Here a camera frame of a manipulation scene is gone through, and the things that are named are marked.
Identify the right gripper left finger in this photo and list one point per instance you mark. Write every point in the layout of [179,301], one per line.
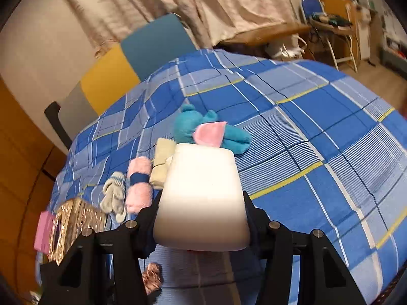
[145,243]

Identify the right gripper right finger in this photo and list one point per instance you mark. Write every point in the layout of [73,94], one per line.
[258,222]

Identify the brown hair scrunchie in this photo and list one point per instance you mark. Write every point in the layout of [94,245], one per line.
[152,278]

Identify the white foam sponge block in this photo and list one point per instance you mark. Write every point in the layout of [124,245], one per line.
[202,206]

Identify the pink sock roll blue band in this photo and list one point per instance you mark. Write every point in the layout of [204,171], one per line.
[139,192]

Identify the grey white small socks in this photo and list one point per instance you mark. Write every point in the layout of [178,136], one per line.
[114,191]

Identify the ornate silver tissue box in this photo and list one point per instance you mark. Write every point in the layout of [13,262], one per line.
[70,219]

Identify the cream folded sock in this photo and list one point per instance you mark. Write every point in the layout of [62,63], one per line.
[163,153]

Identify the pink cardboard box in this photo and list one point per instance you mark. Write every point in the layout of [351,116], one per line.
[43,232]

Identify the teal plush toy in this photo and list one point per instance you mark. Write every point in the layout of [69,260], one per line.
[192,127]

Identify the wooden cabinet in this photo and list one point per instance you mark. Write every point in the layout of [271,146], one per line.
[29,163]

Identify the wooden side table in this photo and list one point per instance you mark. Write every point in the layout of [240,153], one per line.
[262,36]

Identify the grey yellow blue chair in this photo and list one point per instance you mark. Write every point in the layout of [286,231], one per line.
[123,67]

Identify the blue folding chair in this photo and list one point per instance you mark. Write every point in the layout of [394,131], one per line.
[328,27]

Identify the grey storage shelf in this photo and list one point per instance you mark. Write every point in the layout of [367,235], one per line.
[393,54]

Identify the sailboat print curtain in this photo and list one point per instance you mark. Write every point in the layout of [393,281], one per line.
[207,22]

